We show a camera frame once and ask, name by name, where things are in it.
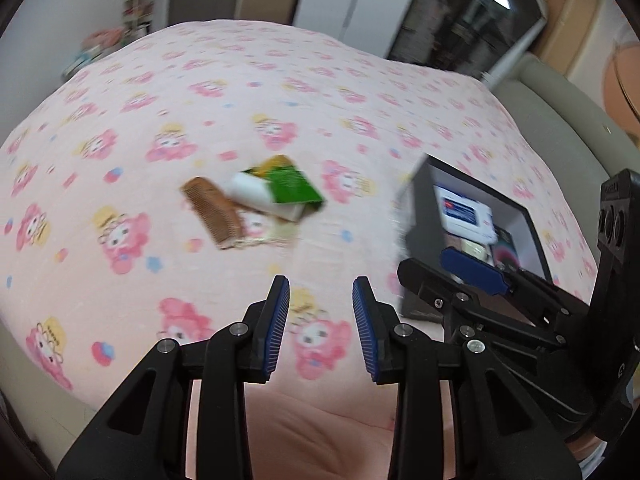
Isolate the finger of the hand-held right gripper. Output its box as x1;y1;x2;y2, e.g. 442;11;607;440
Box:
439;246;591;327
396;258;567;352

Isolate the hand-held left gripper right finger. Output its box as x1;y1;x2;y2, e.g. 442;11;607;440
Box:
351;276;586;480

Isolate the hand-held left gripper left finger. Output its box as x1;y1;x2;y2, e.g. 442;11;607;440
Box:
57;275;291;480

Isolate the black storage box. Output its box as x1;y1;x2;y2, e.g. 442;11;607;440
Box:
397;152;556;321

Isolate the wooden comb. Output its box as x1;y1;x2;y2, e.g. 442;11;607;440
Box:
180;176;246;250

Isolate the white tube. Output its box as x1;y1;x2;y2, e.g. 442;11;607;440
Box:
222;170;307;223

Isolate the green packet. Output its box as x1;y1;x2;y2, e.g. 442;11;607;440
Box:
252;162;326;211

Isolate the yellow packet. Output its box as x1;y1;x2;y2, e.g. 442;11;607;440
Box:
254;154;297;177

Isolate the person's right forearm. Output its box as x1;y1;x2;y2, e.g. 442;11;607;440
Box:
565;432;608;476

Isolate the beige packet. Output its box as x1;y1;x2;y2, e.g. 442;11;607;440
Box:
457;237;490;261

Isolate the black rainbow printed box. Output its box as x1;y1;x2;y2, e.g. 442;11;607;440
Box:
487;227;524;273

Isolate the white wet wipes pack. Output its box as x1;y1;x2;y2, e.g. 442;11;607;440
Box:
432;184;498;243

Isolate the grey upholstered headboard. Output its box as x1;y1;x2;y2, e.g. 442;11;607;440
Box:
492;52;640;211

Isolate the pink printed blanket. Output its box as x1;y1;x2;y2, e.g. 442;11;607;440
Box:
0;19;601;480

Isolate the dark glass cabinet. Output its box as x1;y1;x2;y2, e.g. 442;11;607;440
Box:
387;0;548;78

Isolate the beige curved panel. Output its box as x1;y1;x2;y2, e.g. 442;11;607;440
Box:
535;0;640;128

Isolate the white wardrobe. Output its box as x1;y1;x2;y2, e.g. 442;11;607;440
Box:
292;0;431;56

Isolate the pile of plush toys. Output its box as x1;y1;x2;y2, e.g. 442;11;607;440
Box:
62;25;126;80

